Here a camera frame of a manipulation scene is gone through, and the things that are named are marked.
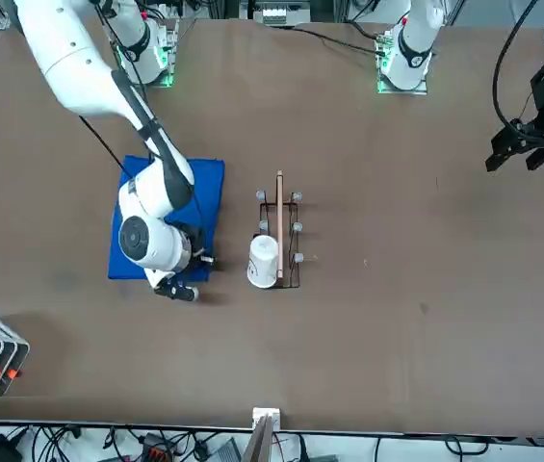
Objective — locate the grey power strip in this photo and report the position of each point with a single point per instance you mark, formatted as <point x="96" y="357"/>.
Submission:
<point x="281" y="12"/>

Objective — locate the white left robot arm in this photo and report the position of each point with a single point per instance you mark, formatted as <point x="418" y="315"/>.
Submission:
<point x="413" y="48"/>

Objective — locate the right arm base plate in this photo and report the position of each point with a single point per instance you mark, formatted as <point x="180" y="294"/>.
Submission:
<point x="170" y="82"/>

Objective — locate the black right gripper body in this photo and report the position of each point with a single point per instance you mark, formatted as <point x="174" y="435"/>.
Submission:
<point x="197" y="238"/>

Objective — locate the aluminium profile post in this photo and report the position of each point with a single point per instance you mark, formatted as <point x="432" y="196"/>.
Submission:
<point x="259" y="443"/>

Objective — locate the aluminium corner bracket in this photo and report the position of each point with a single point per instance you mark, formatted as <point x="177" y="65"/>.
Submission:
<point x="2" y="19"/>

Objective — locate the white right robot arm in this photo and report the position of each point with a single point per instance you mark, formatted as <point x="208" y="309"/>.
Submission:
<point x="74" y="62"/>

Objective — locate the white paper cup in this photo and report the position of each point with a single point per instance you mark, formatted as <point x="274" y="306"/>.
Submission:
<point x="263" y="262"/>

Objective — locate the white bracket block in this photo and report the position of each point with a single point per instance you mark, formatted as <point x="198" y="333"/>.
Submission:
<point x="266" y="413"/>

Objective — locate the blue towel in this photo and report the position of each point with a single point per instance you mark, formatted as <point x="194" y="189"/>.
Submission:
<point x="204" y="192"/>

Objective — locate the black orange power strip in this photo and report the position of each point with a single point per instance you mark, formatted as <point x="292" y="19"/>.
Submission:
<point x="158" y="450"/>

